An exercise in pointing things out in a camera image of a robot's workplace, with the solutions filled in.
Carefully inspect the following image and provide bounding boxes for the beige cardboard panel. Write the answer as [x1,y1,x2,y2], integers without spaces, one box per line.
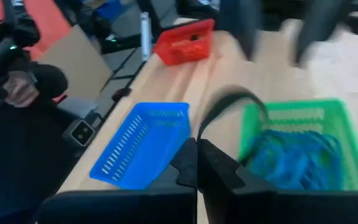
[38,24,113,98]

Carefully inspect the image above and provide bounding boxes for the red plastic basket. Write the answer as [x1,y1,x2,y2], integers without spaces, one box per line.
[153,18,216,66]

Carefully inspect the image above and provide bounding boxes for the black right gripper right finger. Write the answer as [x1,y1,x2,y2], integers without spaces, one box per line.
[197,138,280,224]

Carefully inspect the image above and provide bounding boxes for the person's hand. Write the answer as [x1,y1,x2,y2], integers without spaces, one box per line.
[3,70,40,108]

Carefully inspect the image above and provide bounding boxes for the person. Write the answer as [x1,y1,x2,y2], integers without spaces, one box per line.
[0,99,80,224]

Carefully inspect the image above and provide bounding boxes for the silver metal post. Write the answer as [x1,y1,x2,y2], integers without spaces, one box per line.
[140,11,152,62]

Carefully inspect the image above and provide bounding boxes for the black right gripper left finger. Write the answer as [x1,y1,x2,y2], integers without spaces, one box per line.
[149,137,198,224]

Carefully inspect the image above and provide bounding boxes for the black rubber band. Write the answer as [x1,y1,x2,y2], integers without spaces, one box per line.
[196,91,270,141]

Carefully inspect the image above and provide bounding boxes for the green plastic basket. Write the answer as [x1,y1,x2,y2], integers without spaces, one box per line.
[237,98,358,191]

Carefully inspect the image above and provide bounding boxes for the small table-level camera box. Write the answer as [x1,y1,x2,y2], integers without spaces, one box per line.
[62,119,96,147]

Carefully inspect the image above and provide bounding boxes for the blue plastic basket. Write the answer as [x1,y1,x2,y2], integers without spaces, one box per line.
[89,101,191,190]

